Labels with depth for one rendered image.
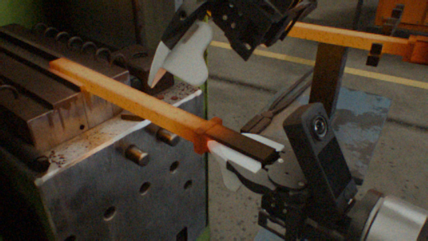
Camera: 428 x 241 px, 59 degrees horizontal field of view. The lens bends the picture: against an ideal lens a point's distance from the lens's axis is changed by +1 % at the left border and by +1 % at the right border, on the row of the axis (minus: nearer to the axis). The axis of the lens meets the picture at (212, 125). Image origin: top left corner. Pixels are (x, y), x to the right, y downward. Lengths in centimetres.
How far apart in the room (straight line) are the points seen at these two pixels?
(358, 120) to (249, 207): 90
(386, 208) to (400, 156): 192
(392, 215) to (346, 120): 64
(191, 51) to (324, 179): 18
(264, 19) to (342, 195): 20
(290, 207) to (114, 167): 37
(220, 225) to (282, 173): 130
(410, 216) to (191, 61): 26
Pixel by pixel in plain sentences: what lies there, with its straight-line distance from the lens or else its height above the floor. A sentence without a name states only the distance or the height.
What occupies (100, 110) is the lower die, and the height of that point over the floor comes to 94.
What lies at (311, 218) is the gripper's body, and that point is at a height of 97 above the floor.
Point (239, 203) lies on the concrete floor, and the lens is 181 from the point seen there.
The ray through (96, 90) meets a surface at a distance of 65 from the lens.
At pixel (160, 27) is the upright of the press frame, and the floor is 99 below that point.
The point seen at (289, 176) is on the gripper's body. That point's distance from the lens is 43.
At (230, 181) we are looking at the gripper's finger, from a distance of 48.
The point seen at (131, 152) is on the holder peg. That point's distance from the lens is 69.
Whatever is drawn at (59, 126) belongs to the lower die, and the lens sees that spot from 67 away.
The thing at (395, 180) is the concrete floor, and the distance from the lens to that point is 214.
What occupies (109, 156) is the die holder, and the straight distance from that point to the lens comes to 67.
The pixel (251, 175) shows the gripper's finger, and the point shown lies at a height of 101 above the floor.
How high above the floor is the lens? 129
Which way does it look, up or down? 34 degrees down
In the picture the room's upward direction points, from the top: straight up
